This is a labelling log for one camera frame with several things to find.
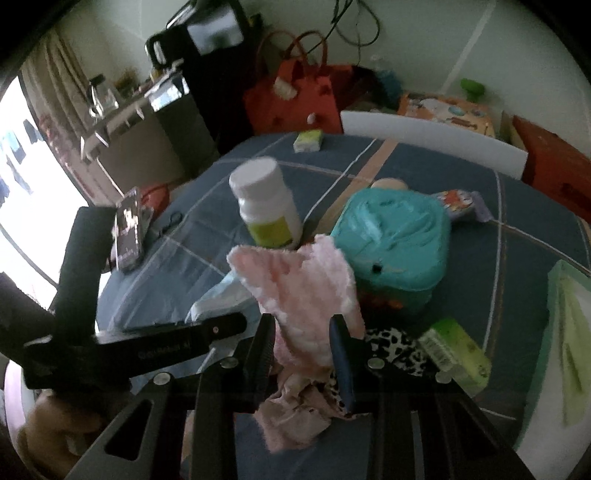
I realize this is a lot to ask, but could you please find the black wall cable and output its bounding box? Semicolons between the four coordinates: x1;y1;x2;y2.
299;0;382;61

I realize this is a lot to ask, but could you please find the red cardboard box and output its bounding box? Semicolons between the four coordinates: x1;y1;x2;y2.
512;116;591;222

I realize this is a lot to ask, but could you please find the shallow teal cardboard tray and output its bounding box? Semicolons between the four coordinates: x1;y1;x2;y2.
516;261;590;479

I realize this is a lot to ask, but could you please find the red handbag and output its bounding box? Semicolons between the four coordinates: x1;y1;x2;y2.
243;30;363;135

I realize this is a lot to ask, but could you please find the pink beige cloth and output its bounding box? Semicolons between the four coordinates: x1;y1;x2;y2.
253;371;362;453

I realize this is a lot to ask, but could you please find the white foam board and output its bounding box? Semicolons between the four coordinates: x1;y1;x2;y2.
341;110;528;180

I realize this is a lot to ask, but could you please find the white green pill bottle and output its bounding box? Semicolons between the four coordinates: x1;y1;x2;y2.
228;157;303;249

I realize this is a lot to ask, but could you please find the green toy dumbbell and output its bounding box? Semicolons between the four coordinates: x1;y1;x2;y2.
460;78;486;103

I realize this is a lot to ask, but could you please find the blue plaid table cloth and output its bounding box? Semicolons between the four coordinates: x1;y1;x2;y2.
97;134;590;447

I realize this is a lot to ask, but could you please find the teal square toy box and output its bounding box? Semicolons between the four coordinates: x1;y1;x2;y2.
331;188;451;311

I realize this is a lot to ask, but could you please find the yellow green cloth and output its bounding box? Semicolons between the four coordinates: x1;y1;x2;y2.
558;277;590;426

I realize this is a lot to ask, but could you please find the light blue cloth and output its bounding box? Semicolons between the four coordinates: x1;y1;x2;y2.
184;271;256;324

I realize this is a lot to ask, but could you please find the green tissue pack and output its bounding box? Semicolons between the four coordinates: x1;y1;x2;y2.
293;129;324;153
418;317;492;398

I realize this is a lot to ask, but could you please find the beige makeup sponge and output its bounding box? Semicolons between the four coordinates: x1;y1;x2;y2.
372;178;409;190

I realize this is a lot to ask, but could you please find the orange toy box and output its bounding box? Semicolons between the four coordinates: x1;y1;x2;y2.
398;92;496;138

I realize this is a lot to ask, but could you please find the purple snack packet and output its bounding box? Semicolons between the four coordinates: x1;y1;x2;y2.
432;189;493;223

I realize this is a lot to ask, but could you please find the pink white fuzzy cloth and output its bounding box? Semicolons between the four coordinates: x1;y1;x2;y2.
228;235;366;379

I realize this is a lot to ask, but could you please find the leopard print scrunchie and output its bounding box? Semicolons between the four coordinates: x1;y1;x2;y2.
331;327;434;415

